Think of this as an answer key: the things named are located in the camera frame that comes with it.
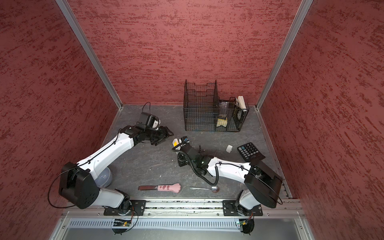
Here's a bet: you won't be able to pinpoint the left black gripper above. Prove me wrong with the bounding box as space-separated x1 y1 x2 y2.
145 126 175 145

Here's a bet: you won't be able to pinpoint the white papers in basket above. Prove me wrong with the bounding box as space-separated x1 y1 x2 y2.
236 96 247 111

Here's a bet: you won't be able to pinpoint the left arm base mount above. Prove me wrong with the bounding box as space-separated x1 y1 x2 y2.
104 200 147 217

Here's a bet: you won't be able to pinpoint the white air conditioner remote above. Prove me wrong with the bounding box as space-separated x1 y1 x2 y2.
173 139 180 150

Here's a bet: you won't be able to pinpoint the grey bowl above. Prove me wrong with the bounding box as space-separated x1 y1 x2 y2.
95 167 113 188

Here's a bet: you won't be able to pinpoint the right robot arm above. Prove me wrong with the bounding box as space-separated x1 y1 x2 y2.
172 143 283 210

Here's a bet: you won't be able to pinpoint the black wire basket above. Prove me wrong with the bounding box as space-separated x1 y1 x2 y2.
183 82 250 133

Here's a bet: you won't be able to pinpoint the metal spoon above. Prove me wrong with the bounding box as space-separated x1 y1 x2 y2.
190 186 220 193

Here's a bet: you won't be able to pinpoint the black calculator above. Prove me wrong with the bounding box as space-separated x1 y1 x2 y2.
237 142 266 162

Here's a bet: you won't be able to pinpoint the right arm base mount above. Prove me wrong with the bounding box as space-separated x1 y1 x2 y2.
222 200 263 217

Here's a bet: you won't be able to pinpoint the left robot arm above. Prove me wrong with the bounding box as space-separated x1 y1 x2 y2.
57 126 174 216

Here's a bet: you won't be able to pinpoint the aluminium front rail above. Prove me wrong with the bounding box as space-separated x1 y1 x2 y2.
62 197 304 218

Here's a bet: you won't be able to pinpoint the white battery cover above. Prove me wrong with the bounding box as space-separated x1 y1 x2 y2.
226 145 233 153

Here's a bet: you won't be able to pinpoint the yellow sponge in basket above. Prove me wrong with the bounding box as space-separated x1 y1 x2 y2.
216 118 228 128

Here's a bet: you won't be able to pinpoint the pink cat paw knife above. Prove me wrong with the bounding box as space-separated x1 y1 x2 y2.
138 183 181 194

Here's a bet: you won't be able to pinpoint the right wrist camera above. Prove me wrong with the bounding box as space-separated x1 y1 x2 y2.
179 136 190 144

